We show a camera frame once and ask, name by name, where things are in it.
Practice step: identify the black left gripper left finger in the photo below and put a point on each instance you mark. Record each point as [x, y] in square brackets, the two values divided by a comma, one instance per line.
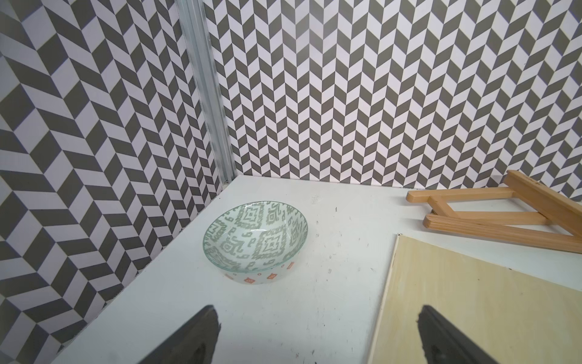
[193, 342]

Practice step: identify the flat wooden easel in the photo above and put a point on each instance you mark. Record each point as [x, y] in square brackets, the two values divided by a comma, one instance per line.
[554, 223]

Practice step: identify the aluminium corner post left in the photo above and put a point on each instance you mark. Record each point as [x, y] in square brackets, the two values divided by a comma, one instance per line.
[193, 22]

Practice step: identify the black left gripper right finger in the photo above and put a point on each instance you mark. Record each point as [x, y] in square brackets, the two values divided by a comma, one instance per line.
[443, 343]

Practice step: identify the green patterned ceramic bowl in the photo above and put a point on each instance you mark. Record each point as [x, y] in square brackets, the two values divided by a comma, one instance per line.
[257, 243]

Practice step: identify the left plywood board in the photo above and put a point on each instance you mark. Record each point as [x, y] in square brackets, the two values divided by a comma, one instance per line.
[514, 317]

